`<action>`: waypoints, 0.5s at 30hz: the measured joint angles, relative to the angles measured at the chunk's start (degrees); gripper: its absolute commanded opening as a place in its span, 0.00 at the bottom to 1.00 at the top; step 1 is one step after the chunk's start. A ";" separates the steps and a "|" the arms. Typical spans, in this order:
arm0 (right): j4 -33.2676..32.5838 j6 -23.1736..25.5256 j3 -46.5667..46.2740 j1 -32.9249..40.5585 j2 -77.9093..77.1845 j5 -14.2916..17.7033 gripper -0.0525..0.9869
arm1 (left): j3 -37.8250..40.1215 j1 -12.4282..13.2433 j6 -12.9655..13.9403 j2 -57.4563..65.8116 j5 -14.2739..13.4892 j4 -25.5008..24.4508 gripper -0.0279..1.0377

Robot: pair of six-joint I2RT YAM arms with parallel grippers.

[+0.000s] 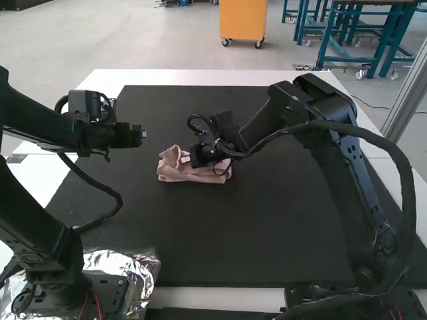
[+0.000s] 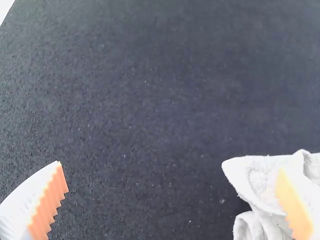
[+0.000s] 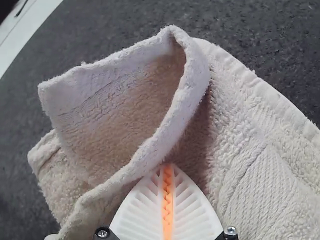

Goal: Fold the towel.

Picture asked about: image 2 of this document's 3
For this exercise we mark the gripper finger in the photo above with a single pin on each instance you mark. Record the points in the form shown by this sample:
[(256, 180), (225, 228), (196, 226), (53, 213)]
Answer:
[(22, 215), (300, 210)]

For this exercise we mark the pale towel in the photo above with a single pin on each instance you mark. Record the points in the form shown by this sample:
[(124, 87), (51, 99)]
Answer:
[(252, 180)]

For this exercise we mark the black mat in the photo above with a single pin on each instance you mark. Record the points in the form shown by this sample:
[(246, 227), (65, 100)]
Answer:
[(140, 100)]

